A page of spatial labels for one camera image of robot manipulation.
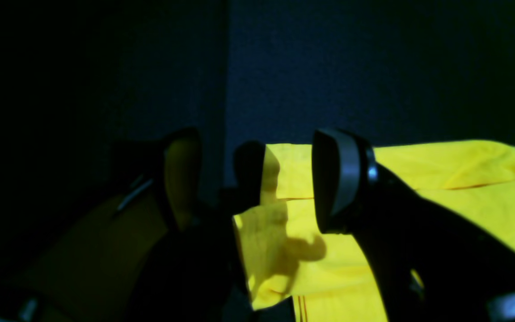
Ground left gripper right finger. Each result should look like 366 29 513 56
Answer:
312 128 515 322

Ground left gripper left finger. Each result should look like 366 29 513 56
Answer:
7 127 204 322

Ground yellow t-shirt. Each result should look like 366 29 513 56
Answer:
233 137 515 322

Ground black table cloth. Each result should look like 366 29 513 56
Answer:
0 0 515 202

